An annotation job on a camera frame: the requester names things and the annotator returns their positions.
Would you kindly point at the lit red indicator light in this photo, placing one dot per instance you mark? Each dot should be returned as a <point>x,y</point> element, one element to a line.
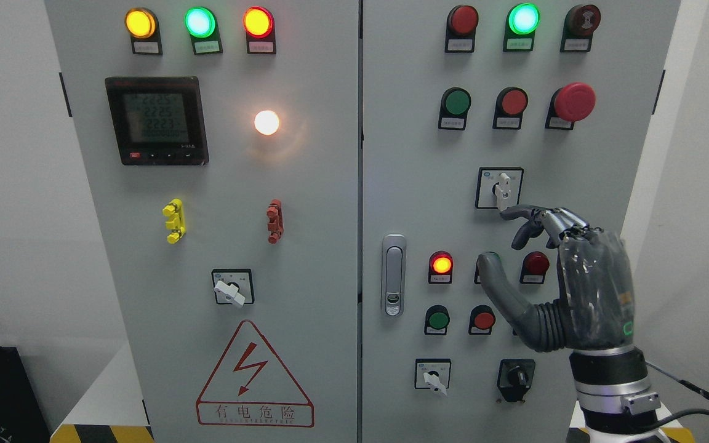
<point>440,268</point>

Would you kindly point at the silver door latch handle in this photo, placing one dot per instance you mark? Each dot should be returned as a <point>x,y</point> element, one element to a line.
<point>393,273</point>

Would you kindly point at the lower red push button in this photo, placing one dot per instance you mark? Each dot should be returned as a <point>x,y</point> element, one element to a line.
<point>482,320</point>

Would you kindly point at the upper green push button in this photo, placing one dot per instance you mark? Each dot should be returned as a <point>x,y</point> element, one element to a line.
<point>455,105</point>

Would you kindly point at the left gray cabinet door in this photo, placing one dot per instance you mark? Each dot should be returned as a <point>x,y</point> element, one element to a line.
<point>306,285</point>

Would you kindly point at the red push button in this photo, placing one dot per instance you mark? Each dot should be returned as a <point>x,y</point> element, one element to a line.
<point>509,108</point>
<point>482,320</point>

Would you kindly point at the top left green indicator light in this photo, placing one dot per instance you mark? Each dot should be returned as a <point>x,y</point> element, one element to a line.
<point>203,30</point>

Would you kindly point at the dark red buzzer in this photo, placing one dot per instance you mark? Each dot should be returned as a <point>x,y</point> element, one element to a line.
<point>579,26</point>

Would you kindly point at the gray robotic hand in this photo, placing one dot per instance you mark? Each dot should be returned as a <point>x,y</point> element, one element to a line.
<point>595,309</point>

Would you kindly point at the green push button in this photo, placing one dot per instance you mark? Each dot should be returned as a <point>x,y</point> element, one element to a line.
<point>455,105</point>
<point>437,320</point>

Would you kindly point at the right gray cabinet door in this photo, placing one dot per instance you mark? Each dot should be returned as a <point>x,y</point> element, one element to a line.
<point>420,181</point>

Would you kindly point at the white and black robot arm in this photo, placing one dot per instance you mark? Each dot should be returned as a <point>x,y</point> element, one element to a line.
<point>616,395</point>

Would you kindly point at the black key selector switch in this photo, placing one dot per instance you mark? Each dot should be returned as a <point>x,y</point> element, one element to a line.
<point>515,378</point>

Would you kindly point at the red electrical hazard warning sticker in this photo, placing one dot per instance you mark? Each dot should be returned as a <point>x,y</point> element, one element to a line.
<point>251,386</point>

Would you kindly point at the left door gray rotary switch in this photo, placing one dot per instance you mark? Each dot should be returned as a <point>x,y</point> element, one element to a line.
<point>233,286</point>

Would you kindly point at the red emergency stop button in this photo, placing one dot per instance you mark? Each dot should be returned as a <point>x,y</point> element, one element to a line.
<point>571,103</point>

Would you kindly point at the top left red indicator light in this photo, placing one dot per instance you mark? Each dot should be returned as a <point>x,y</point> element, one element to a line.
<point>259,27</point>

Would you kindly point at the black digital power meter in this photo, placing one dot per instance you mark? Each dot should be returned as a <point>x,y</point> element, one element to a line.
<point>158,121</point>

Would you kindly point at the upper red push button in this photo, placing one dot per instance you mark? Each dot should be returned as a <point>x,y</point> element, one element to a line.
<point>509,108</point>

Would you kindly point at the yellow terminal connector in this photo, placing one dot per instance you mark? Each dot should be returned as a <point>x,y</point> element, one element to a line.
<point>175,220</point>

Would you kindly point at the red terminal connector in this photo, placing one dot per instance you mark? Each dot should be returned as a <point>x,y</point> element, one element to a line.
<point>275,225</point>

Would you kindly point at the white glowing indicator light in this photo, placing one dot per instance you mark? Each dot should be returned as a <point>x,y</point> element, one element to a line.
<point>267,122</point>

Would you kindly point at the yellow indicator light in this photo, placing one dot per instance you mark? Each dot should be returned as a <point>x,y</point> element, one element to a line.
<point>143,27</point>

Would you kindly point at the lower green push button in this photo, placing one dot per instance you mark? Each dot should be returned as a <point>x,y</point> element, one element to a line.
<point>437,320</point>

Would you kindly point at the top right green lit light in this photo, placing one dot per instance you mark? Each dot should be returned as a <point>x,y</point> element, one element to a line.
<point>520,26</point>

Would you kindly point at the gray cabinet door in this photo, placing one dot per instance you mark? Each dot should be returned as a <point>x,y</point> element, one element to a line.
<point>306,285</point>
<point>420,181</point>

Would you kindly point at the top right dark red light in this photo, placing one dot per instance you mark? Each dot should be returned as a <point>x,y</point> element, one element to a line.
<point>461,25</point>

